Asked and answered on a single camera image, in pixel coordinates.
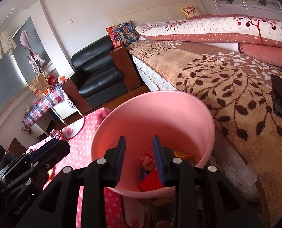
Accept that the black leather sofa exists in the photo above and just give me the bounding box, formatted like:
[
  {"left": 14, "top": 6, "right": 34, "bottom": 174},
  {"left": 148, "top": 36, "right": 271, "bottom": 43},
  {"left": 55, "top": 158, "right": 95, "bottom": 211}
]
[{"left": 71, "top": 35, "right": 128, "bottom": 110}]

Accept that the floral dotted quilt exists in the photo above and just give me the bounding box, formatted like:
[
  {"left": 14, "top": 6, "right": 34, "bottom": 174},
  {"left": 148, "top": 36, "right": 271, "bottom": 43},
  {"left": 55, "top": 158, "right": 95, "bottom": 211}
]
[{"left": 134, "top": 14, "right": 282, "bottom": 51}]

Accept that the hanging white garment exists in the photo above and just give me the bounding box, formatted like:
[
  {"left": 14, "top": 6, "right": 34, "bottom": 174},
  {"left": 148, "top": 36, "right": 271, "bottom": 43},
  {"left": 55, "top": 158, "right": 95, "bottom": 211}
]
[{"left": 28, "top": 52, "right": 45, "bottom": 73}]

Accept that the hanging cream cardigan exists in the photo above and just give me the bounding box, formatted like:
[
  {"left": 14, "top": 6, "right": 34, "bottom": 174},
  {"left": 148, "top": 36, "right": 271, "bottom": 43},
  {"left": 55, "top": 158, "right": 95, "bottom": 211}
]
[{"left": 0, "top": 31, "right": 17, "bottom": 65}]

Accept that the red foam fruit net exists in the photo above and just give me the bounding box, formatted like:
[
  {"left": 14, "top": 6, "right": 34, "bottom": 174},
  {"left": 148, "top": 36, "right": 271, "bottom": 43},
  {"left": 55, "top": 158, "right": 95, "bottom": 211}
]
[{"left": 138, "top": 170, "right": 166, "bottom": 192}]

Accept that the yellow flower pillow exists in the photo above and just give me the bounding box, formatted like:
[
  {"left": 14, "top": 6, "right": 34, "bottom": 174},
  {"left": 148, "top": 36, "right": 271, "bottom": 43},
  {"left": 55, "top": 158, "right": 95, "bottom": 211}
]
[{"left": 180, "top": 6, "right": 201, "bottom": 18}]

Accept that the white drawer table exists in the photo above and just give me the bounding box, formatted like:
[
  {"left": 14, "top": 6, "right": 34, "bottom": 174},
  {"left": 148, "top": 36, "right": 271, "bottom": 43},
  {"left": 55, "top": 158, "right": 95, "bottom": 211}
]
[{"left": 30, "top": 110, "right": 53, "bottom": 138}]

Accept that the crumpled shiny wrapper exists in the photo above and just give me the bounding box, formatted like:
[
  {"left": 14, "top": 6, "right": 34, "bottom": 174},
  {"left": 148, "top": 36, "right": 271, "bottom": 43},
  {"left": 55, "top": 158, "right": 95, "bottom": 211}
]
[{"left": 49, "top": 129, "right": 66, "bottom": 141}]

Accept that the hanging pink cloth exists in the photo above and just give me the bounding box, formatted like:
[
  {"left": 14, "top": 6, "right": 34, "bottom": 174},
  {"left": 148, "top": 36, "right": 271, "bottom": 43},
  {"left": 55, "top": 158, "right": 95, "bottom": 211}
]
[{"left": 20, "top": 30, "right": 31, "bottom": 47}]

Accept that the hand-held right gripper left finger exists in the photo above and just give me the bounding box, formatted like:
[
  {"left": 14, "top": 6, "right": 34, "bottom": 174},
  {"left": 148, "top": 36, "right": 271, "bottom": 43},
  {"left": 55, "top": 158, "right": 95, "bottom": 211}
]
[{"left": 15, "top": 136, "right": 126, "bottom": 228}]

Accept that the wooden sofa side cabinet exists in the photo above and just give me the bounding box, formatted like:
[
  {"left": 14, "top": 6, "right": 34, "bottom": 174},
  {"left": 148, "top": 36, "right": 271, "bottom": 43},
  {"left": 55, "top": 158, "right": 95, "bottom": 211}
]
[
  {"left": 110, "top": 45, "right": 142, "bottom": 92},
  {"left": 60, "top": 68, "right": 92, "bottom": 116}
]

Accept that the pink candy wrapper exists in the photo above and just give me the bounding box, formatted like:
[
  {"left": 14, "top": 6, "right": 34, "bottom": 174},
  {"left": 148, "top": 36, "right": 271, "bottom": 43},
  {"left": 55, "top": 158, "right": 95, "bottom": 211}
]
[{"left": 139, "top": 151, "right": 158, "bottom": 169}]

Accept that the pink plastic basin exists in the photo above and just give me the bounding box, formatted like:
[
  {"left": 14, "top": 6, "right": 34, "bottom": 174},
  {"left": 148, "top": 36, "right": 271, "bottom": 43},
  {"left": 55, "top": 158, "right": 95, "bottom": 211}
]
[{"left": 91, "top": 90, "right": 216, "bottom": 199}]

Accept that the pink dotted blanket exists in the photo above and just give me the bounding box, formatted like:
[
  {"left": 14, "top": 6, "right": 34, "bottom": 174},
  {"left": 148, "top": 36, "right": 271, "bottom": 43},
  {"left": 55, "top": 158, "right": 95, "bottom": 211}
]
[{"left": 25, "top": 108, "right": 153, "bottom": 228}]

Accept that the folded pink blanket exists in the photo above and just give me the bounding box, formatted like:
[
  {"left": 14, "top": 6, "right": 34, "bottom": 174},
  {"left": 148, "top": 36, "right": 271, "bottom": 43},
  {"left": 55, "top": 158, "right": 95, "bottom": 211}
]
[{"left": 238, "top": 43, "right": 282, "bottom": 69}]

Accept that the brown paper bag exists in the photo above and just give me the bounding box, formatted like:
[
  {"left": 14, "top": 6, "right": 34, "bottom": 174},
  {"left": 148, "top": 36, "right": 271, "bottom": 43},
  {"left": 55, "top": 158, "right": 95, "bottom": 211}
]
[{"left": 28, "top": 75, "right": 50, "bottom": 98}]

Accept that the window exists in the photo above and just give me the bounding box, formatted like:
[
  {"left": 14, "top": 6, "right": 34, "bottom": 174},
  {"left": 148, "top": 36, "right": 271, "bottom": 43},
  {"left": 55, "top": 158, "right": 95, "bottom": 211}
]
[{"left": 0, "top": 17, "right": 52, "bottom": 124}]

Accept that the brown leaf print blanket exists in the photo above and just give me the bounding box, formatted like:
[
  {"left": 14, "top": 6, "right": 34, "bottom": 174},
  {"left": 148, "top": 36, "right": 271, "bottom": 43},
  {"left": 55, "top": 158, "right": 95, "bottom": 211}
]
[{"left": 128, "top": 39, "right": 282, "bottom": 228}]

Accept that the cream bed headboard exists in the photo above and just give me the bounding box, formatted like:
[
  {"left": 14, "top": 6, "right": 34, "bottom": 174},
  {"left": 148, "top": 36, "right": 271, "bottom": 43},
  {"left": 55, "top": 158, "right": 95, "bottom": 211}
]
[{"left": 107, "top": 0, "right": 205, "bottom": 25}]

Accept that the yellow snack wrapper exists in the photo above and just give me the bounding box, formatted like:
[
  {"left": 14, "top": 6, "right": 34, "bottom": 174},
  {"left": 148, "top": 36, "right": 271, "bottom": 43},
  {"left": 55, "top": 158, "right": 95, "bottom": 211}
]
[{"left": 174, "top": 151, "right": 194, "bottom": 160}]

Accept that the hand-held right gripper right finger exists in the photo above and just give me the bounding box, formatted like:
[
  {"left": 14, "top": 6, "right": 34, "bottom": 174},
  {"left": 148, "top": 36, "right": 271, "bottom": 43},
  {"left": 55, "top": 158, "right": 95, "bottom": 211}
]
[{"left": 153, "top": 135, "right": 266, "bottom": 228}]

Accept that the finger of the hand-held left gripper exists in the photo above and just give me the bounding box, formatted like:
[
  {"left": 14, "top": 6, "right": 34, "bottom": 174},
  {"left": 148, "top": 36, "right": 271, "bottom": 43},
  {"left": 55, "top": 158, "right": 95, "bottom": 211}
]
[
  {"left": 1, "top": 140, "right": 71, "bottom": 195},
  {"left": 0, "top": 138, "right": 60, "bottom": 180}
]

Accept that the white mattress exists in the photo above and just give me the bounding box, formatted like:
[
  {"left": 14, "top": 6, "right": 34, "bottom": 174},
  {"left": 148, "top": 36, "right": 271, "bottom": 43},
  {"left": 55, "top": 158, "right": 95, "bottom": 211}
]
[{"left": 131, "top": 55, "right": 260, "bottom": 202}]

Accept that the checked tablecloth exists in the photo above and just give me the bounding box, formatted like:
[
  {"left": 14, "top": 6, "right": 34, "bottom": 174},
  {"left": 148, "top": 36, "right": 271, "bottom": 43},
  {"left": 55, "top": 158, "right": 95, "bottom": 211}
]
[{"left": 21, "top": 84, "right": 65, "bottom": 131}]

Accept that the colourful comic print pillow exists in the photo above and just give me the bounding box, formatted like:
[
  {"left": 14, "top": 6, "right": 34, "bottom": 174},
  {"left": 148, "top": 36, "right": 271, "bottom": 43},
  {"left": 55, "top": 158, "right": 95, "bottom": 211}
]
[{"left": 106, "top": 21, "right": 138, "bottom": 49}]

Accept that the white patterned bag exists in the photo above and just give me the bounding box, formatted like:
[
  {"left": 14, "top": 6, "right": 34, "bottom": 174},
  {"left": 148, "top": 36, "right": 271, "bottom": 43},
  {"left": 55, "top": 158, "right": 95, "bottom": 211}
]
[{"left": 65, "top": 95, "right": 79, "bottom": 111}]

